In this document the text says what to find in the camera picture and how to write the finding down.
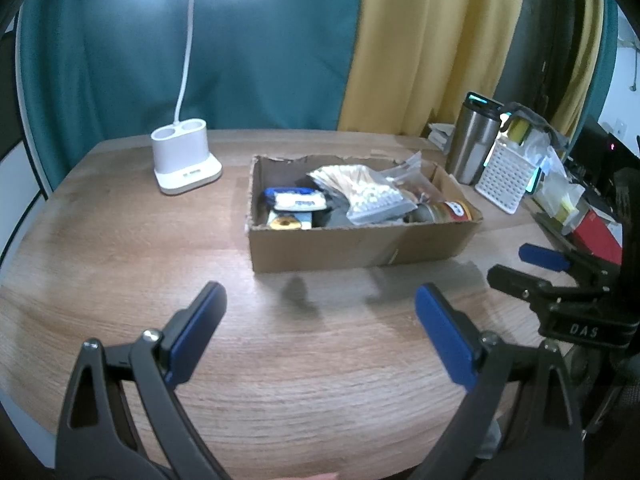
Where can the cardboard box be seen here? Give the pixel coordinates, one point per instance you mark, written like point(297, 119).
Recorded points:
point(350, 247)

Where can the yellow curtain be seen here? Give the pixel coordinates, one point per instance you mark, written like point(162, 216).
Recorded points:
point(425, 45)

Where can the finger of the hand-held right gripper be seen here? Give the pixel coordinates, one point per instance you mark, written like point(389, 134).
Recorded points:
point(525, 285)
point(542, 255)

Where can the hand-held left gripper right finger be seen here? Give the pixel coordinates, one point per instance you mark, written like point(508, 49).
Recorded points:
point(442, 332)

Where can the teal curtain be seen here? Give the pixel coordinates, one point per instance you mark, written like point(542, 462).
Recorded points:
point(125, 50)

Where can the small white carton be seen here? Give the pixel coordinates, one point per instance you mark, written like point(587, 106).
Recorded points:
point(440, 137)

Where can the black electronic device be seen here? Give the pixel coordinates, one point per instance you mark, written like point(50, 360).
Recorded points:
point(600, 155)

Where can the yellow sticky notes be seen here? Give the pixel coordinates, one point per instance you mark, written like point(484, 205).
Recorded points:
point(562, 210)

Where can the white plastic basket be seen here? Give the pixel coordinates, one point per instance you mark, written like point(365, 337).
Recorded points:
point(502, 180)

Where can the crumpled clear plastic bag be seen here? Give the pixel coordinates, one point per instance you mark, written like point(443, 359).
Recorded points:
point(552, 175)

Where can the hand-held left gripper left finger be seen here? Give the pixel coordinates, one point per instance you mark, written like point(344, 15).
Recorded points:
point(192, 335)

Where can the phone with lit screen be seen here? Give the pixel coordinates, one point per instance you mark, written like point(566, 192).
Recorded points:
point(534, 180)

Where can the clear snack bag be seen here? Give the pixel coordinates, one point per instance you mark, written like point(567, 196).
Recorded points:
point(412, 177)

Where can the stainless steel tumbler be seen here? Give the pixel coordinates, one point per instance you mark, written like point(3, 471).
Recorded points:
point(470, 145)

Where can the small yellow packet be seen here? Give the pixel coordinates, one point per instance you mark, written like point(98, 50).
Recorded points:
point(287, 221)

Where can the blue tissue pack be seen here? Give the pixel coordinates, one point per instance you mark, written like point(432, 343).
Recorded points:
point(295, 199)

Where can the brown jar with red label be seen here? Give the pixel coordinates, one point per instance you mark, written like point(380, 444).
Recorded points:
point(450, 211)

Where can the white desk lamp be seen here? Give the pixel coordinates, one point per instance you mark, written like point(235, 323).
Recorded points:
point(182, 160)

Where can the red box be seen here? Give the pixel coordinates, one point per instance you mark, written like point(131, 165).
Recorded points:
point(597, 237)

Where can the yellow sponge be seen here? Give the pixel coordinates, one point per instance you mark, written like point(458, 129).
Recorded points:
point(517, 130)

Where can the bag of cotton swabs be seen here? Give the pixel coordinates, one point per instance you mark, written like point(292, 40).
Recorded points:
point(365, 195)

